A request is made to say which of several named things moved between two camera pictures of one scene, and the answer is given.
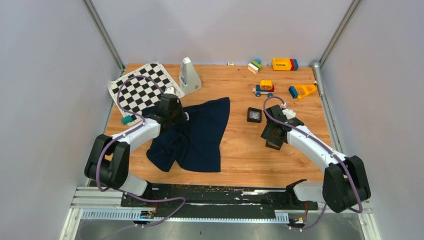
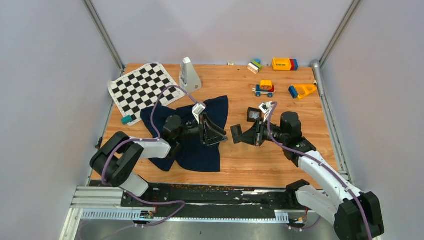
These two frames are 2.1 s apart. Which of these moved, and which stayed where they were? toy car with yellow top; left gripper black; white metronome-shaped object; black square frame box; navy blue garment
Moved: black square frame box; left gripper black
Stayed: navy blue garment; white metronome-shaped object; toy car with yellow top
